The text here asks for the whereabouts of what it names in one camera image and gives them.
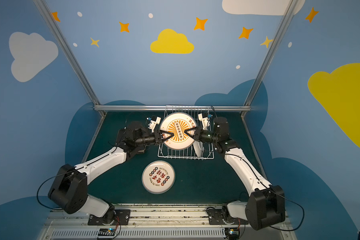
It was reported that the small circuit board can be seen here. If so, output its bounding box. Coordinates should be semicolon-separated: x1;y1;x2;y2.
225;228;241;240
97;228;116;240

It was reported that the aluminium back frame rail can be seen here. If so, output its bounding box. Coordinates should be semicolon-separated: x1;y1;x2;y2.
94;105;251;112

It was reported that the white round plate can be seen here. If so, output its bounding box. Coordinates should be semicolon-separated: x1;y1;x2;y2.
193;141;204;158
142;161;176;195
160;113;197;151

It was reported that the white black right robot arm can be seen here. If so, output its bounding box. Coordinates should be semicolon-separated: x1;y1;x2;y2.
185;117;286;230

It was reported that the left small circuit board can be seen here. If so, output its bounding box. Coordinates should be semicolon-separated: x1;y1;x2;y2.
97;228;116;240

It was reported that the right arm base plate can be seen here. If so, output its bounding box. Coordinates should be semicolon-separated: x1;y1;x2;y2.
206;207;249;226

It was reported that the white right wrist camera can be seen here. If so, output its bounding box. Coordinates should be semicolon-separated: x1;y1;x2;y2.
198;112;212;130

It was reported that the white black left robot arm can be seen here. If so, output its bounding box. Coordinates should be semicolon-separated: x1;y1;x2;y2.
48;121;174;222

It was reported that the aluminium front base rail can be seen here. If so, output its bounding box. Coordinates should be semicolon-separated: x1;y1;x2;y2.
38;204;297;240

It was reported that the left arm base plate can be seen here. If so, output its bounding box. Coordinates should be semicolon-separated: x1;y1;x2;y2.
88;209;131;226

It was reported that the aluminium right corner post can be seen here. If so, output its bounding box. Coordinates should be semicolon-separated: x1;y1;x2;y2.
241;0;300;120

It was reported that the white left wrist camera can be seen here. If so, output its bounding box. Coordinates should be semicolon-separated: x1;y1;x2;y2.
147;116;161;133

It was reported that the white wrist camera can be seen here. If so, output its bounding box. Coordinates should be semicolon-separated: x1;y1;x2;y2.
147;116;161;133
198;112;212;130

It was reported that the aluminium left corner post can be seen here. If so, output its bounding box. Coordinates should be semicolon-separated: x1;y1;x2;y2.
33;0;101;107

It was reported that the right small circuit board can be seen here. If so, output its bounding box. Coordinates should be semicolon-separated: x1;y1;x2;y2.
225;228;241;240

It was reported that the aluminium corner post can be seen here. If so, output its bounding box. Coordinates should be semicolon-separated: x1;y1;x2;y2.
33;0;101;107
241;0;300;120

